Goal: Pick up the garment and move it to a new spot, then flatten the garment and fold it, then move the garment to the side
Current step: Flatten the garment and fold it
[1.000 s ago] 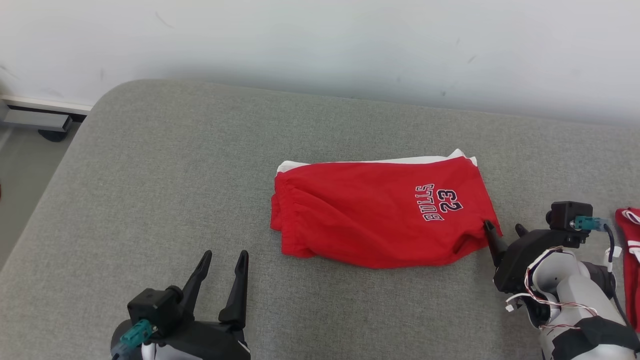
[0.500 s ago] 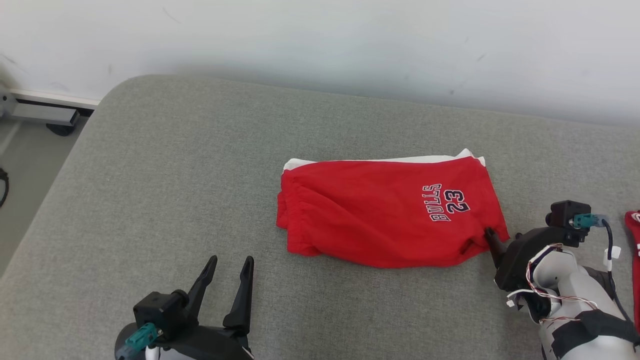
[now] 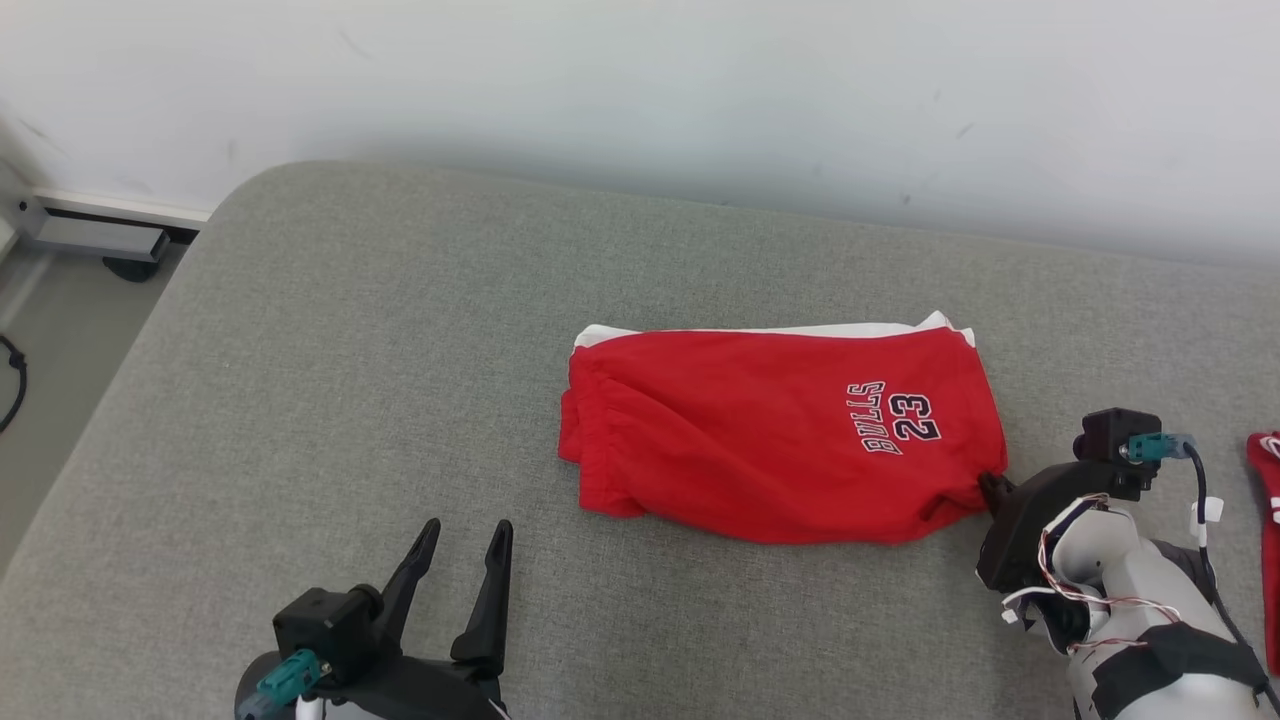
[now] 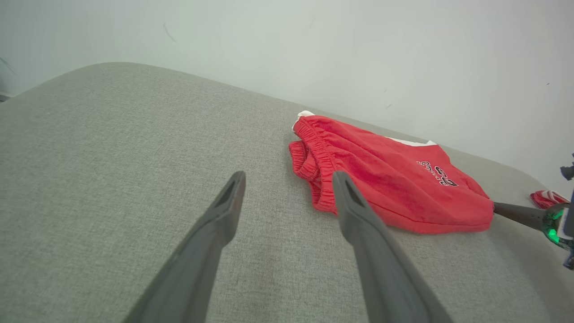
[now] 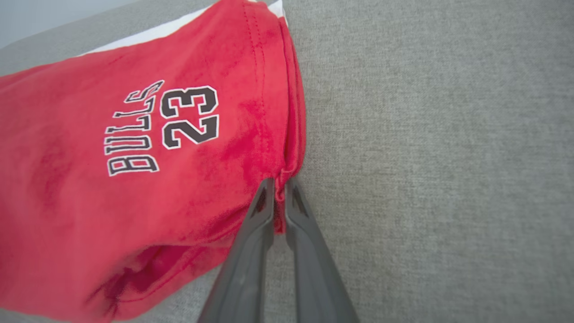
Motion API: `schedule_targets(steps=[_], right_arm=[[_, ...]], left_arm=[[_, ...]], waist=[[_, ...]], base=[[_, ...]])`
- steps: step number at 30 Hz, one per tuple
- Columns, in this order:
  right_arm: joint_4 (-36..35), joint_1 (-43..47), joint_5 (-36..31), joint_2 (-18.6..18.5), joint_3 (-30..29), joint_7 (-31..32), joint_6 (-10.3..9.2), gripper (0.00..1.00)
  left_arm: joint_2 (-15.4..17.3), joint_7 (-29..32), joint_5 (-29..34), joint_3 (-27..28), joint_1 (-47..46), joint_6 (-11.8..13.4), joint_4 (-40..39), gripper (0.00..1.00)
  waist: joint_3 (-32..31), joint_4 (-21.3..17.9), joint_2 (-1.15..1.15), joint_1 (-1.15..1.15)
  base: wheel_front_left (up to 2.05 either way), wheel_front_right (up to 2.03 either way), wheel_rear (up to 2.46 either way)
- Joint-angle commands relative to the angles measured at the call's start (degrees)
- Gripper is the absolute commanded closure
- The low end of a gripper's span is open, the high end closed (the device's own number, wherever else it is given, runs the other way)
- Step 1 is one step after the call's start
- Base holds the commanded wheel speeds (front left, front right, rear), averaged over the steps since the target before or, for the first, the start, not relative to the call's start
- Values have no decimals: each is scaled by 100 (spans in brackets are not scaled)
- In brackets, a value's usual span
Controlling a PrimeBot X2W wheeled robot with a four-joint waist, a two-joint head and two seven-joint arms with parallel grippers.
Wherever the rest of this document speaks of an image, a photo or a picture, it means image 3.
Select thin red white wires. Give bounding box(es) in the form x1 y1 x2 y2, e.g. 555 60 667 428
1000 494 1183 656

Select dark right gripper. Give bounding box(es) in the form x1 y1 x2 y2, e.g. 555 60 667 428
975 458 1163 597

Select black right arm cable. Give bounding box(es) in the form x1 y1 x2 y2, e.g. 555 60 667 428
1180 444 1280 706

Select white skirting board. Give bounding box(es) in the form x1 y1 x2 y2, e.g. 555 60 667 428
30 185 213 227

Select teal camera connector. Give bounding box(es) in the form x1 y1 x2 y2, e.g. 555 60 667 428
254 649 328 703
1124 431 1198 464

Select teal right camera connector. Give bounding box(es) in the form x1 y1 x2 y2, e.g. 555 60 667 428
1124 431 1198 464

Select black round foot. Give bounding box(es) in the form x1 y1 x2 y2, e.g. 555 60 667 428
100 254 168 284

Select black floor cable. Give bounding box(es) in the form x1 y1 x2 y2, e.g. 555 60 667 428
0 334 30 437

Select teal left camera connector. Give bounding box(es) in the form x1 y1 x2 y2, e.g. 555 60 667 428
254 649 328 703

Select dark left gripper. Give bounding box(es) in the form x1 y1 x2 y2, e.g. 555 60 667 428
300 517 516 720

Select red garment with white panel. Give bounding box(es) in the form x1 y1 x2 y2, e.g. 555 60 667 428
1246 430 1280 677

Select red Bulls 23 shorts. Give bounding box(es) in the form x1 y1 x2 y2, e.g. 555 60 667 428
557 310 1009 547

